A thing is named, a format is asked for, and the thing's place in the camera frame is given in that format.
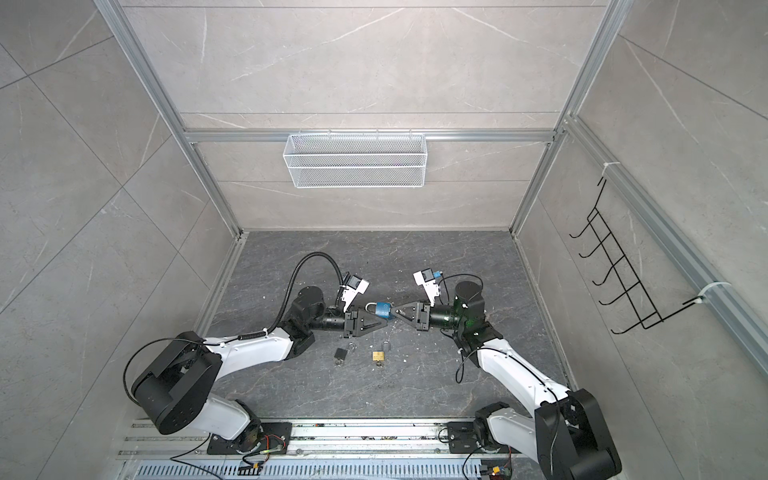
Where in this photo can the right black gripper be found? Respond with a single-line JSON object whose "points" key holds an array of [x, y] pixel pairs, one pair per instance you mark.
{"points": [[423, 320]]}

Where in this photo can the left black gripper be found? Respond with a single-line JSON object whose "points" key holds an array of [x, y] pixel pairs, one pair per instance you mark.
{"points": [[354, 323]]}

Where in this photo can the teal blue padlock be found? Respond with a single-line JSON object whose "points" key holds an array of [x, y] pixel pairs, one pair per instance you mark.
{"points": [[379, 309]]}

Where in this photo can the brass padlock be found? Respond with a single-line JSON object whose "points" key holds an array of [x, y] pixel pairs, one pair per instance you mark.
{"points": [[381, 352]]}

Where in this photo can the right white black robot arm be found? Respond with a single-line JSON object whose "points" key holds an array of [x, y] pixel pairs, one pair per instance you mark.
{"points": [[547, 402]]}

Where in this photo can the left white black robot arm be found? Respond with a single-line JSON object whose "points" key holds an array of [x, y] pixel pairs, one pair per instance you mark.
{"points": [[175, 390]]}

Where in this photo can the black padlock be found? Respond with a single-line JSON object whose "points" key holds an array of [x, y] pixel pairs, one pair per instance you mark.
{"points": [[340, 356]]}

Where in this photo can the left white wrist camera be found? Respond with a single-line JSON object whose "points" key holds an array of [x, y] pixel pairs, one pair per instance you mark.
{"points": [[351, 287]]}

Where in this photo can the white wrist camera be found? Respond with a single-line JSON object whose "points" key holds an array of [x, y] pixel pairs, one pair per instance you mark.
{"points": [[429, 280], [351, 287]]}

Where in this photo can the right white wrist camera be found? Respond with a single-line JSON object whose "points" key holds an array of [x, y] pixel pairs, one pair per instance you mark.
{"points": [[429, 280]]}

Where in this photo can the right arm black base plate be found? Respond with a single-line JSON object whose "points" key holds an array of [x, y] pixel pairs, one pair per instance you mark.
{"points": [[465, 438]]}

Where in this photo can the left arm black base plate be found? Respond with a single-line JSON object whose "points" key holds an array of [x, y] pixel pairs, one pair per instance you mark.
{"points": [[272, 437]]}

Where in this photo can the white slotted cable duct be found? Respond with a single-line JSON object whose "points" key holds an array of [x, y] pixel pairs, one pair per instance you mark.
{"points": [[415, 468]]}

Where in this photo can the white wire mesh basket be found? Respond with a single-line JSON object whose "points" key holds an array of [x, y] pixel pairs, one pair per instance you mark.
{"points": [[356, 160]]}

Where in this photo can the black wire hook rack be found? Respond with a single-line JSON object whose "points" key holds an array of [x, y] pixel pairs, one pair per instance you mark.
{"points": [[621, 270]]}

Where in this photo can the aluminium mounting rail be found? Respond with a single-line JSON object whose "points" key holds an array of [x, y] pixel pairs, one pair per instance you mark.
{"points": [[363, 438]]}

